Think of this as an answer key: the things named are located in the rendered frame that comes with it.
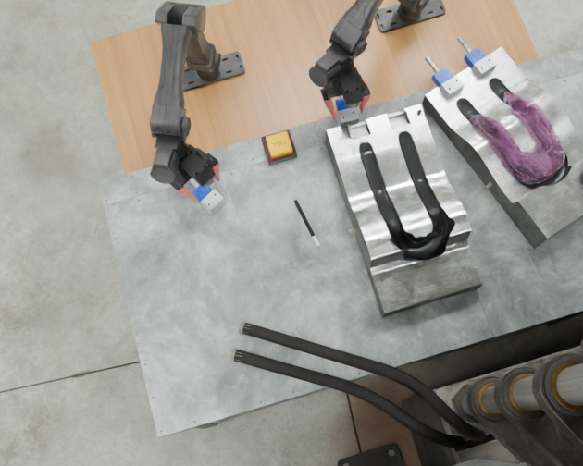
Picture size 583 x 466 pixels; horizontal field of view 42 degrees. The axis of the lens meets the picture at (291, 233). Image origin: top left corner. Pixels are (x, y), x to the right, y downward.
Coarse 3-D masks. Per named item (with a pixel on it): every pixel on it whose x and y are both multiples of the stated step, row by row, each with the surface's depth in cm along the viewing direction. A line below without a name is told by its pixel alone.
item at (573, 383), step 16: (576, 368) 109; (464, 384) 189; (528, 384) 130; (560, 384) 113; (576, 384) 106; (448, 400) 188; (464, 400) 182; (528, 400) 130; (576, 400) 110; (464, 416) 183
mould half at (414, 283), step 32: (384, 128) 197; (416, 128) 196; (352, 160) 195; (384, 160) 195; (352, 192) 193; (416, 192) 192; (448, 192) 190; (352, 224) 199; (384, 224) 186; (416, 224) 185; (384, 256) 184; (448, 256) 191; (384, 288) 189; (416, 288) 188; (448, 288) 188
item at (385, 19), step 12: (432, 0) 215; (384, 12) 215; (396, 12) 215; (408, 12) 209; (420, 12) 212; (432, 12) 215; (444, 12) 214; (384, 24) 214; (396, 24) 214; (408, 24) 214
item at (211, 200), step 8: (192, 184) 200; (192, 192) 198; (200, 192) 198; (208, 192) 198; (216, 192) 197; (200, 200) 198; (208, 200) 196; (216, 200) 196; (208, 208) 196; (216, 208) 198
